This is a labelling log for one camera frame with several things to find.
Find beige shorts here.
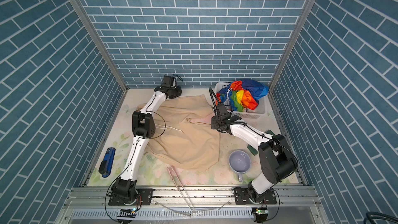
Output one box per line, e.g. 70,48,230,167
146,94,220,171

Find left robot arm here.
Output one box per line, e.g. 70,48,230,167
111,74,183,202

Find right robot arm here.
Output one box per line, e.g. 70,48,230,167
211,103,298,198

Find rainbow coloured shorts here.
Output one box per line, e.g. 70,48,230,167
216,79,268,112

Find white plastic basket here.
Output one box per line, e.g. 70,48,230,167
215,82,267,119

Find lavender mug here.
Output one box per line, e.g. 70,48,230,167
229,150,251,182

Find pink chopstick pair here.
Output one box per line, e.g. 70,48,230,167
166,166,194,211

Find blue stapler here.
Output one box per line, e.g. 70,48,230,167
98,147,116,178

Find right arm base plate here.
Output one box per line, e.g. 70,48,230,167
232,187,277,205

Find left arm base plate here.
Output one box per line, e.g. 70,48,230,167
107,188,154,207

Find white cable duct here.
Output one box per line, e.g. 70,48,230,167
71,207,254,220

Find aluminium front rail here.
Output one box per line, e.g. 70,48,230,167
64,185,321,209

